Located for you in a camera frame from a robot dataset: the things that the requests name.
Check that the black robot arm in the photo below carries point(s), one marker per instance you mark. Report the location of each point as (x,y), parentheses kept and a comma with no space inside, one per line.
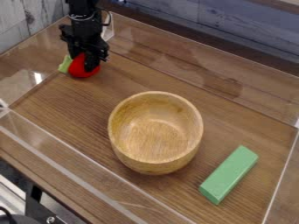
(84,10)

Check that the wooden bowl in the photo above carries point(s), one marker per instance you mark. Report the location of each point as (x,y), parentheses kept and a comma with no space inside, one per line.
(155,131)

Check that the clear acrylic table barrier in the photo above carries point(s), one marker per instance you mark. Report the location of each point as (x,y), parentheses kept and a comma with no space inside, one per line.
(54,128)

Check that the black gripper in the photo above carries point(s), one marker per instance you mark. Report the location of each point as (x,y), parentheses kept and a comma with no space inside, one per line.
(82,36)

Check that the black metal frame bracket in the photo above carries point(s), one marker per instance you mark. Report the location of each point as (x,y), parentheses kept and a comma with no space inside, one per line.
(36,210)

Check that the red plush tomato toy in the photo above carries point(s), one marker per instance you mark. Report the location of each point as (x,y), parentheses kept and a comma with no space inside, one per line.
(74,67)

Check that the green rectangular block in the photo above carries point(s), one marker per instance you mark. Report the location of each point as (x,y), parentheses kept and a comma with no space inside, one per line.
(231,171)

